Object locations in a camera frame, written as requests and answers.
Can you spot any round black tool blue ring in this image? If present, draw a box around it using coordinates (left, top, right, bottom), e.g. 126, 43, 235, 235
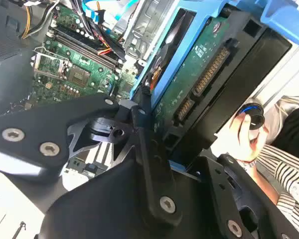
236, 102, 266, 130

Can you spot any blue data wire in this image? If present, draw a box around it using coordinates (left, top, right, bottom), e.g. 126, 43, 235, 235
81, 0, 140, 24

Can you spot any person's hand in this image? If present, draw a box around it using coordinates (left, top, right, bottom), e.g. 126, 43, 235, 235
229, 112, 270, 163

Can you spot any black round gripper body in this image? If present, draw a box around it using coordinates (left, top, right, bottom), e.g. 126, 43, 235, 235
38, 159, 224, 239

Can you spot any hard disk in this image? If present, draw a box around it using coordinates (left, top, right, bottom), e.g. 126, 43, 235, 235
129, 0, 299, 175

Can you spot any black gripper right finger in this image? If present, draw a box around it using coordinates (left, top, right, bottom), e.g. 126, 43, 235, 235
191, 153, 299, 239

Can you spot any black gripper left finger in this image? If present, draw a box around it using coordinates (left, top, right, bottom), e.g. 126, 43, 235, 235
0, 87, 183, 226

